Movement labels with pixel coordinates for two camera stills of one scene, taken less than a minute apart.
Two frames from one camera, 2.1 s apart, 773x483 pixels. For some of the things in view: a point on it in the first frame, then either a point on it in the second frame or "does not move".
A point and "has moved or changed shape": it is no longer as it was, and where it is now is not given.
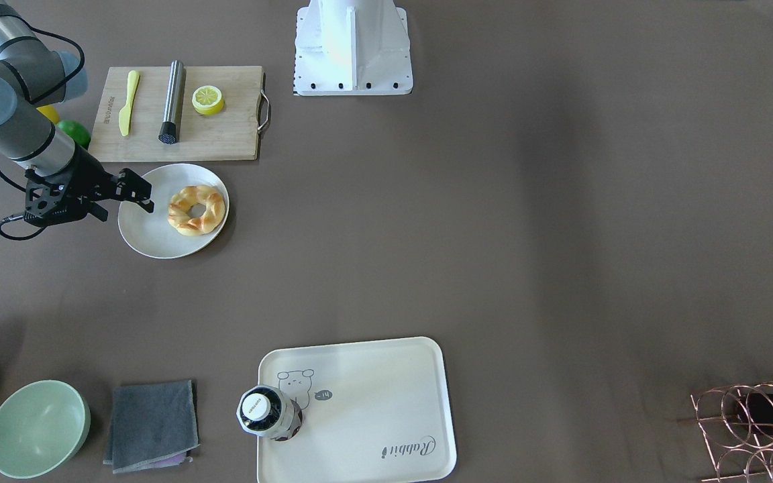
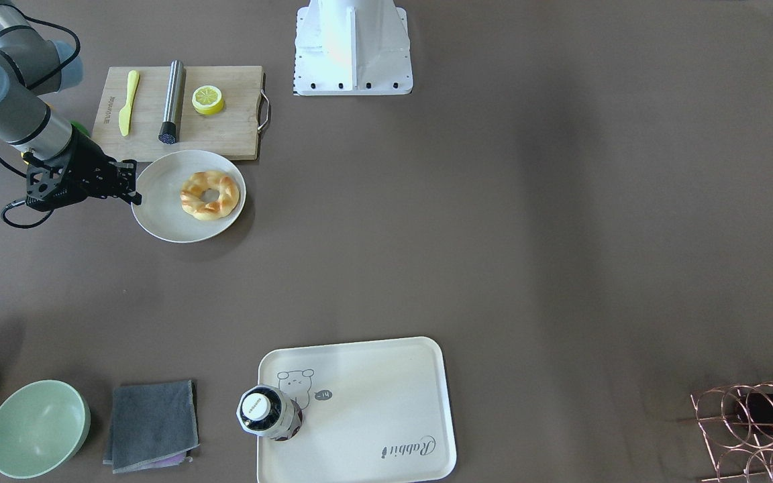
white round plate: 191,209 has moved or changed shape
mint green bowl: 35,428 does not move
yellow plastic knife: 133,78 does not move
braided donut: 181,202 -> 198,207
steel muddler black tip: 168,131 does not move
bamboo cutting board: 230,134 does not move
